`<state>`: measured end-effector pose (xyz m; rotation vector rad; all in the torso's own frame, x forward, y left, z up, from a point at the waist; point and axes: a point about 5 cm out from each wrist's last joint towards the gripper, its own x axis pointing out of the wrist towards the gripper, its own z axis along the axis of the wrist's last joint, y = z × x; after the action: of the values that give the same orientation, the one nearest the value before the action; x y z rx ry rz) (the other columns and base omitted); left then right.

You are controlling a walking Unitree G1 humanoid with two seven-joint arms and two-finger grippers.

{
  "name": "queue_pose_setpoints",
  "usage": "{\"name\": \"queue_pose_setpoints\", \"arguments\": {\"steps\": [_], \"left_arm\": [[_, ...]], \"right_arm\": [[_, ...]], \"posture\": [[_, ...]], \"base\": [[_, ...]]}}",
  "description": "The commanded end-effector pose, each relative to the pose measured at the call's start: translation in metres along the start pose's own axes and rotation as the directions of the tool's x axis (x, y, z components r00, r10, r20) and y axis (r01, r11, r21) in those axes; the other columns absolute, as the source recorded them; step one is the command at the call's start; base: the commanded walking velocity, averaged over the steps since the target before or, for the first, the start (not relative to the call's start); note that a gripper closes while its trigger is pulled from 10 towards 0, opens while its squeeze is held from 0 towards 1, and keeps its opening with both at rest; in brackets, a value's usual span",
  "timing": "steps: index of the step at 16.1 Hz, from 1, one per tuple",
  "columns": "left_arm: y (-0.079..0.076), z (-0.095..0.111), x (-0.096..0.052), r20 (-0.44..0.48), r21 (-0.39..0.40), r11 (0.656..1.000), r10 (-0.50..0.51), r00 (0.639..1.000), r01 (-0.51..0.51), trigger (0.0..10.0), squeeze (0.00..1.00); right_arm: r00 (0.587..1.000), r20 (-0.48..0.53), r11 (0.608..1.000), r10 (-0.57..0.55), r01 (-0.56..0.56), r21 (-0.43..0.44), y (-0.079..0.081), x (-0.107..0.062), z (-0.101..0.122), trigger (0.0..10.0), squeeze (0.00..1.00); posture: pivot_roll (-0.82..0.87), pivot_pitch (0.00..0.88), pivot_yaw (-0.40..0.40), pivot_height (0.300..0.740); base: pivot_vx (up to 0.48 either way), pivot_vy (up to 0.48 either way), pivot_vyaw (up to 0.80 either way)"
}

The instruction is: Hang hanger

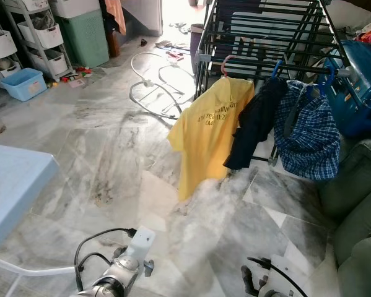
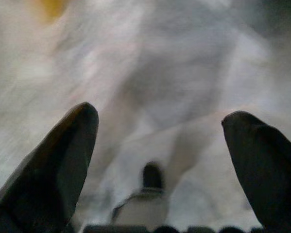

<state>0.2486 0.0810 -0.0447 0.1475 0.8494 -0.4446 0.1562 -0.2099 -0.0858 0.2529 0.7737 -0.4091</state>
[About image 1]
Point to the green sofa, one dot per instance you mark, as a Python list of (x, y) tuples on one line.
[(358, 185)]

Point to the white metal bouncer frame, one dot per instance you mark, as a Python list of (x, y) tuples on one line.
[(147, 82)]

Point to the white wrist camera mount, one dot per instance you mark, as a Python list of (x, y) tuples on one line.
[(279, 288), (142, 241)]

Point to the black metal drying rack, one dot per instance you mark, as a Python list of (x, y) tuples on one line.
[(247, 64)]

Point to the blue hard suitcase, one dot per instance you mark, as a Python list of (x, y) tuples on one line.
[(365, 93)]

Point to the purple bin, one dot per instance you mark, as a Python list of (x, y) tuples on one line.
[(196, 46)]

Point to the dark navy garment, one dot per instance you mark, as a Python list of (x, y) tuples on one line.
[(256, 124)]

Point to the yellow printed t-shirt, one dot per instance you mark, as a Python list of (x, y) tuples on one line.
[(207, 136)]

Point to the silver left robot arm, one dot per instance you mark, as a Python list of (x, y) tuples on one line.
[(120, 275)]

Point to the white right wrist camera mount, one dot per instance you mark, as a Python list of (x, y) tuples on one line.
[(279, 288)]

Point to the person in peach dress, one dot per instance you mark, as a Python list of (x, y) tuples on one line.
[(115, 15)]

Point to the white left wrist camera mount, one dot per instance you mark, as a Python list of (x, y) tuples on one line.
[(142, 241)]

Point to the green laundry hamper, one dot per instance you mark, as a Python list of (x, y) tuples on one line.
[(83, 37)]

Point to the light blue plastic basket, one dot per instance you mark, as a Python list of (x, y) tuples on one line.
[(24, 86)]

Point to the pink plastic hanger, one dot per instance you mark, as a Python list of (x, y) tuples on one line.
[(222, 64)]

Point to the blue plaid shirt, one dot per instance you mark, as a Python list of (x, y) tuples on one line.
[(309, 136)]

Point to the large light blue plastic table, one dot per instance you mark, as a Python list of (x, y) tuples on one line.
[(12, 185)]

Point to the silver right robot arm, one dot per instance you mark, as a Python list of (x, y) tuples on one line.
[(267, 293)]

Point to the pink flat card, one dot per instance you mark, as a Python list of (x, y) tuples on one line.
[(77, 82)]

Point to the red slipper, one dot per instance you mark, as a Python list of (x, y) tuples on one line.
[(174, 55)]

